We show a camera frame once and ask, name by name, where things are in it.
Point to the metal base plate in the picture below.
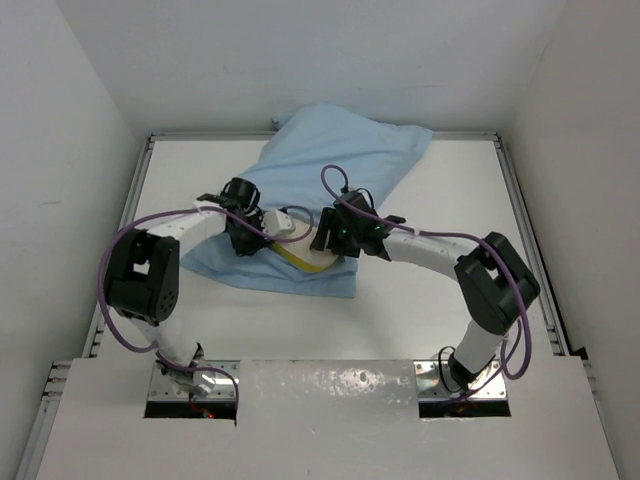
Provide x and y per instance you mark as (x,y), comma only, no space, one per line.
(435,384)
(168,385)

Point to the white front cover board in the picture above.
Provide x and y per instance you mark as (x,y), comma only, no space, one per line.
(325,420)

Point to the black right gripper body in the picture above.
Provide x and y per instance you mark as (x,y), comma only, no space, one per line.
(344,239)

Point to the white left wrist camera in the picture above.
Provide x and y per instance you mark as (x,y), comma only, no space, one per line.
(276,223)

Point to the cream yellow-edged pillow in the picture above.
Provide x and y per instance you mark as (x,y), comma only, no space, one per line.
(295,249)

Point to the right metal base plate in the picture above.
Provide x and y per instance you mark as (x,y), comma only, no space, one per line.
(435,384)

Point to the light blue pillowcase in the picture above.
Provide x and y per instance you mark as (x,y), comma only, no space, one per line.
(375,156)

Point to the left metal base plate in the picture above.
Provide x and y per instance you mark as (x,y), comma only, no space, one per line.
(168,385)

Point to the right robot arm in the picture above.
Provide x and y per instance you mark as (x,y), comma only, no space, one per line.
(496,284)

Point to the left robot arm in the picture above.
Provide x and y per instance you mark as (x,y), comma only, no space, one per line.
(139,272)

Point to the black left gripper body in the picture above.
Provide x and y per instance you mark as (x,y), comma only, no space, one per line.
(245,239)

